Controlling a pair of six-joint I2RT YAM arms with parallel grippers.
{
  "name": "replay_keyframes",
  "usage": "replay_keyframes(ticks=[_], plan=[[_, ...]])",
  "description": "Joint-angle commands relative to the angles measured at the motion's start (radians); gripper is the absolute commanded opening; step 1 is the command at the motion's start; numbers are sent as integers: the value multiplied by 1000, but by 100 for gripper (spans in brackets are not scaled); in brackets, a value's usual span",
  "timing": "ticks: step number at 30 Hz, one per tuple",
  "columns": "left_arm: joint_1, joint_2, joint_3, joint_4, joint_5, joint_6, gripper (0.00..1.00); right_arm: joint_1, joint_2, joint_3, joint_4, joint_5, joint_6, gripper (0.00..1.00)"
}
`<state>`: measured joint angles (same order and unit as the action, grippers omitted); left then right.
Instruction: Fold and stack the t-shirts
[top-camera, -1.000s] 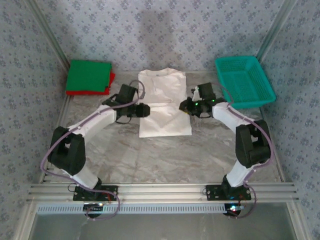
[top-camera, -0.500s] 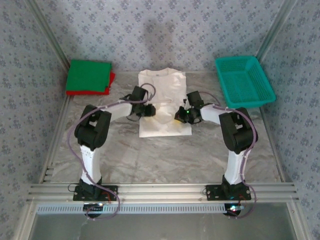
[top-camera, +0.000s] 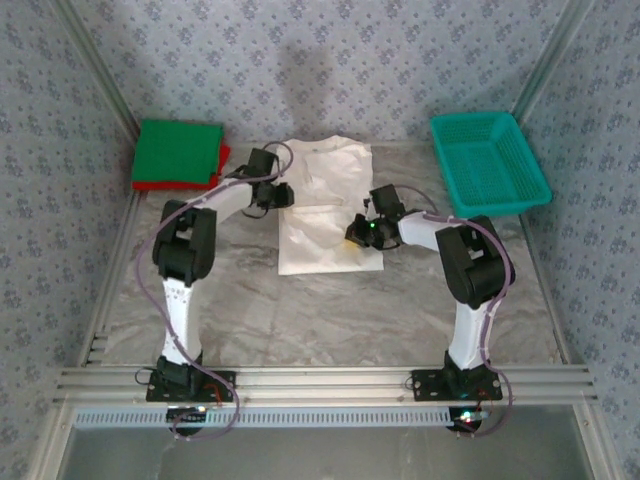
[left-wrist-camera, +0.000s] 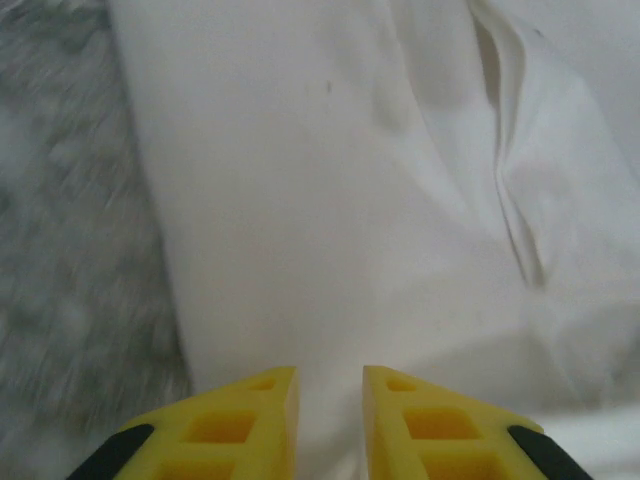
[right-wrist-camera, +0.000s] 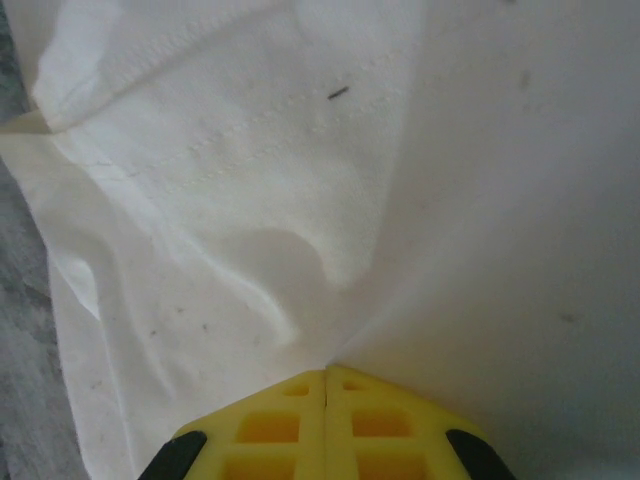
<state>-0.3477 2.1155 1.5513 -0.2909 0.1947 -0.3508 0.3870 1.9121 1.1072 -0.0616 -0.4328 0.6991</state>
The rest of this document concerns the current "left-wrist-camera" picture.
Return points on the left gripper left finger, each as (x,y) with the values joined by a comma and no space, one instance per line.
(270,425)

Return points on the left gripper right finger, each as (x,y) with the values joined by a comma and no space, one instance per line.
(390,425)

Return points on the white t-shirt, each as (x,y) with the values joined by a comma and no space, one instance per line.
(350,200)

